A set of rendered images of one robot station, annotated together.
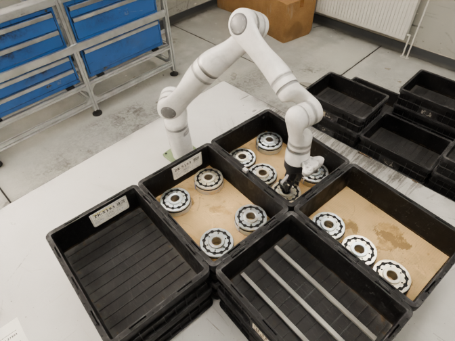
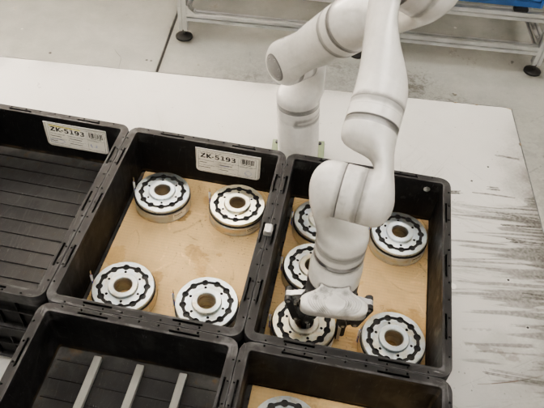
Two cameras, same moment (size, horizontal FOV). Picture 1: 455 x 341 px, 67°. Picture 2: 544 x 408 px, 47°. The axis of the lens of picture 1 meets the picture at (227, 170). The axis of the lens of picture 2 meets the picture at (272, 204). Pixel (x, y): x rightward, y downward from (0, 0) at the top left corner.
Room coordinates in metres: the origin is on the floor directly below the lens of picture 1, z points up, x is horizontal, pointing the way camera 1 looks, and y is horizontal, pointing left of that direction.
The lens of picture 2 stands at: (0.32, -0.54, 1.73)
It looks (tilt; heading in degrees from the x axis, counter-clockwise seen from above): 48 degrees down; 46
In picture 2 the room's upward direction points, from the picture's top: 5 degrees clockwise
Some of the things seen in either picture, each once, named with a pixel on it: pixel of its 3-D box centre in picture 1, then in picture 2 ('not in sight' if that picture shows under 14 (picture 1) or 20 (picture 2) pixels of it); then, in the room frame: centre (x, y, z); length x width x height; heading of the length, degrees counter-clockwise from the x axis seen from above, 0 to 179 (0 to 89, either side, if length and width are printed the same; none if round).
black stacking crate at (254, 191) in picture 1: (211, 207); (180, 240); (0.68, 0.06, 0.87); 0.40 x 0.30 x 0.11; 39
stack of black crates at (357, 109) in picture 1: (337, 123); not in sight; (1.68, -0.70, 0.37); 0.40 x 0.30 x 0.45; 44
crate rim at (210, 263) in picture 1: (210, 197); (179, 222); (0.68, 0.06, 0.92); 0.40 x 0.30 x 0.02; 39
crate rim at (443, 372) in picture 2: (277, 153); (357, 253); (0.87, -0.18, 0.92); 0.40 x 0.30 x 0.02; 39
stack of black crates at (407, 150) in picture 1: (395, 160); not in sight; (1.40, -0.98, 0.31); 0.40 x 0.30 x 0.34; 44
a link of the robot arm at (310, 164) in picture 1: (302, 154); (336, 272); (0.75, -0.23, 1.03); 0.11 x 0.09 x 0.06; 44
